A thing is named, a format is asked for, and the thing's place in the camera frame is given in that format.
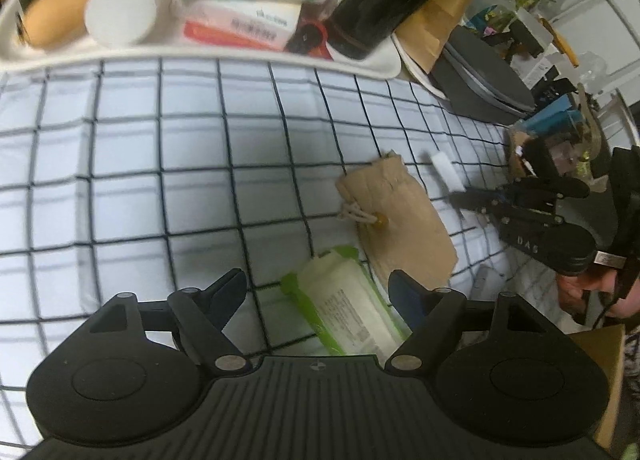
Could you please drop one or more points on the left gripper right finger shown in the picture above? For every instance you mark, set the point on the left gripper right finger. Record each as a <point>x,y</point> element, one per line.
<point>433,317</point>

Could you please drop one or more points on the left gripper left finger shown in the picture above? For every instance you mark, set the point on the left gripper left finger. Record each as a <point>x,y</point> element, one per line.
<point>196,320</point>

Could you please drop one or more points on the green wet wipes pack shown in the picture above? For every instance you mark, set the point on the green wet wipes pack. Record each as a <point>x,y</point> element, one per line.
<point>340,301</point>

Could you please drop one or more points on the brown drawstring pouch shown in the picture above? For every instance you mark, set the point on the brown drawstring pouch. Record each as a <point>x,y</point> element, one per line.
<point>398,226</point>

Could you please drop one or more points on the black pouch on plate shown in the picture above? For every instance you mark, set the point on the black pouch on plate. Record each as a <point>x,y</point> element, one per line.
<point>537,159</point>

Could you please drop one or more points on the grey zip case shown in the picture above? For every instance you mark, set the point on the grey zip case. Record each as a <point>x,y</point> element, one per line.
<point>479,84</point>

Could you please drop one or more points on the checked tablecloth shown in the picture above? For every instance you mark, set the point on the checked tablecloth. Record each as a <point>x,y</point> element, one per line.
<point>152,175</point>

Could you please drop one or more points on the cardboard box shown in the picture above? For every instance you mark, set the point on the cardboard box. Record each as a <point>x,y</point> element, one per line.
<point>605,346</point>

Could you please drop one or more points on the white tray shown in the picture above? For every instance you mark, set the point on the white tray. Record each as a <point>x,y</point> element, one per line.
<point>167,42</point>

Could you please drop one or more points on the red white flat box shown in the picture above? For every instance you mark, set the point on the red white flat box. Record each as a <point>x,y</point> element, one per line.
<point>264,25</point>

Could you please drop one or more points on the white cap bottle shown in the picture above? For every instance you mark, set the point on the white cap bottle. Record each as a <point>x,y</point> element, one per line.
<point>120,23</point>

